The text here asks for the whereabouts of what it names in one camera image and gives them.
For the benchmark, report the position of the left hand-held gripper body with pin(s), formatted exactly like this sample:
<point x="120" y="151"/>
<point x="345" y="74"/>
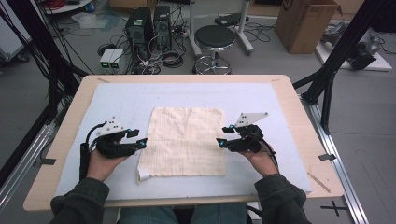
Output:
<point x="113" y="144"/>

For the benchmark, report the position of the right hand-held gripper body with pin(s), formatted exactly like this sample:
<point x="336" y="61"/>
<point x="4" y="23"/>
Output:
<point x="246" y="140"/>

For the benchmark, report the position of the cream printed cloth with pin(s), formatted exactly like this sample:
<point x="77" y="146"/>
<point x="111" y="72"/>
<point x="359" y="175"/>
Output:
<point x="183" y="143"/>

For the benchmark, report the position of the person's left hand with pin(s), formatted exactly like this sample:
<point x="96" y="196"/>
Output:
<point x="102" y="166"/>

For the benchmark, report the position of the person's right hand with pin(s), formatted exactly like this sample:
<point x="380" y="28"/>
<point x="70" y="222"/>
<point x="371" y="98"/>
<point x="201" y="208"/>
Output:
<point x="263" y="163"/>

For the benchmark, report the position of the white foam mat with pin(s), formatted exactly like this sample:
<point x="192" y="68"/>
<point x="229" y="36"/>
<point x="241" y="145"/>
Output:
<point x="124" y="99"/>

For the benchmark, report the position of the light wooden table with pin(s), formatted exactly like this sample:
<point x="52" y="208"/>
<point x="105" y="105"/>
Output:
<point x="306" y="109"/>

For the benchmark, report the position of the black tape strip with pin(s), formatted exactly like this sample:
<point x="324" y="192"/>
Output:
<point x="47" y="161"/>
<point x="327" y="157"/>

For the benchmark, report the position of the white power strip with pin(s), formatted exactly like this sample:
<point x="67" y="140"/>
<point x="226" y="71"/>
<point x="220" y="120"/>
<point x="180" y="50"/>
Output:
<point x="252" y="210"/>

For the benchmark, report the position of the person's right leg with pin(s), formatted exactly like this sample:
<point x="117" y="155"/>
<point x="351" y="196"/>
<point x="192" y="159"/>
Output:
<point x="219" y="214"/>

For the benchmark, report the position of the person's leg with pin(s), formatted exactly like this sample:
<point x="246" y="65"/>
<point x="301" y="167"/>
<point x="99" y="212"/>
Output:
<point x="219" y="214"/>
<point x="149" y="216"/>

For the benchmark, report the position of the person's left leg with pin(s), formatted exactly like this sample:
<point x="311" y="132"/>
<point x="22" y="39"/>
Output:
<point x="149" y="216"/>

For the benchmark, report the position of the white power supply box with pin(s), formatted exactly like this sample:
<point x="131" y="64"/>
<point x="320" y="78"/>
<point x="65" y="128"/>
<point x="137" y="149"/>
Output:
<point x="106" y="59"/>
<point x="116" y="59"/>

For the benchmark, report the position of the thin wooden stick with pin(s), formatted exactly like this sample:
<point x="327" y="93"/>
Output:
<point x="319" y="182"/>

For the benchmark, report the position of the black round stool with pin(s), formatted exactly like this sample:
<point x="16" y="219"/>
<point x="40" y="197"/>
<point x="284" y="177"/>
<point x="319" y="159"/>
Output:
<point x="214" y="36"/>

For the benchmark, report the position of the white stand leg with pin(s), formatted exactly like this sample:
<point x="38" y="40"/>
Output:
<point x="193" y="28"/>
<point x="244" y="28"/>

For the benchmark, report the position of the black computer tower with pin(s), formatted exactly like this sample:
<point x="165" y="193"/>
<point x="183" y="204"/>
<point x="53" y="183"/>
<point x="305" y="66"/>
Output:
<point x="138" y="29"/>
<point x="162" y="26"/>

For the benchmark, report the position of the black flat pedal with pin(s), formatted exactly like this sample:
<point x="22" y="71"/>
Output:
<point x="230" y="19"/>

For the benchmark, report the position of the black tape cross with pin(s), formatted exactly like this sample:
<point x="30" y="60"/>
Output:
<point x="334" y="207"/>

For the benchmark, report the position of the clear plastic bag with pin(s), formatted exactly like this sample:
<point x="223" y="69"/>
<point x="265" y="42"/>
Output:
<point x="90" y="20"/>

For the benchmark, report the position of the brown cardboard box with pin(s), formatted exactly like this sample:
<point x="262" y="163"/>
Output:
<point x="303" y="26"/>

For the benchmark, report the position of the white round table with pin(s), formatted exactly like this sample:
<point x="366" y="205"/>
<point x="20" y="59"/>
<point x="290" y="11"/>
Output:
<point x="68" y="6"/>

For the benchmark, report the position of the white board with grey devices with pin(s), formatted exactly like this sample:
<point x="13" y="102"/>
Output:
<point x="373" y="63"/>

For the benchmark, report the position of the aluminium rail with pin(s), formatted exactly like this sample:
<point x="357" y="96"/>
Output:
<point x="339" y="174"/>
<point x="28" y="155"/>

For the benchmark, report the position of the black metal frame stand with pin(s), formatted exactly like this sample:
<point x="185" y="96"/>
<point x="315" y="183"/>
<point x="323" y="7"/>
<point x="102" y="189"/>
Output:
<point x="37" y="40"/>
<point x="339" y="46"/>

